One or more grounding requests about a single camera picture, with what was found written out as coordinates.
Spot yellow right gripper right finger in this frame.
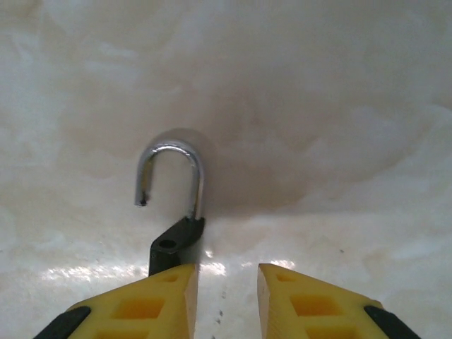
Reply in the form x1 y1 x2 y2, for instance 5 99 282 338
256 263 421 339

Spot black padlock chrome shackle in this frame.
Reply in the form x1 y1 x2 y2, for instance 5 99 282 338
135 136 206 277

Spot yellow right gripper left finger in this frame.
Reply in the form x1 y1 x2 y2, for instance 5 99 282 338
35 263 199 339

